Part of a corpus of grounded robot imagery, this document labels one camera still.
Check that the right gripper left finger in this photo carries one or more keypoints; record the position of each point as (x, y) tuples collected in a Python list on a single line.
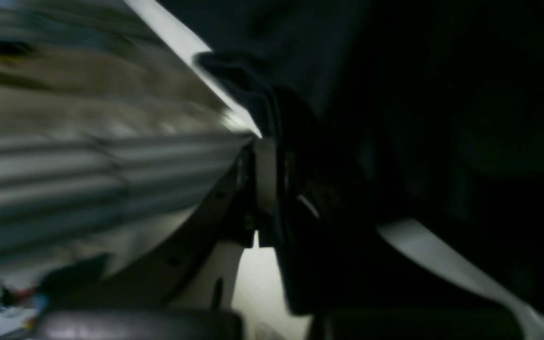
[(182, 289)]

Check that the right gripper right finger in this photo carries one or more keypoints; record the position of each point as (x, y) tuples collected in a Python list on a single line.
[(337, 267)]

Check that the black t-shirt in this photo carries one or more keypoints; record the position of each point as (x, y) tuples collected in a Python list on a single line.
[(439, 102)]

